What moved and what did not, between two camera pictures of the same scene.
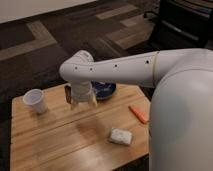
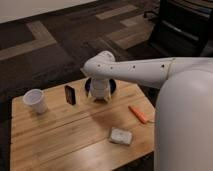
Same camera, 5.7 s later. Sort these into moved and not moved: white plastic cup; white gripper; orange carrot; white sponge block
Moved: white gripper
Not moved: white plastic cup; white sponge block; orange carrot
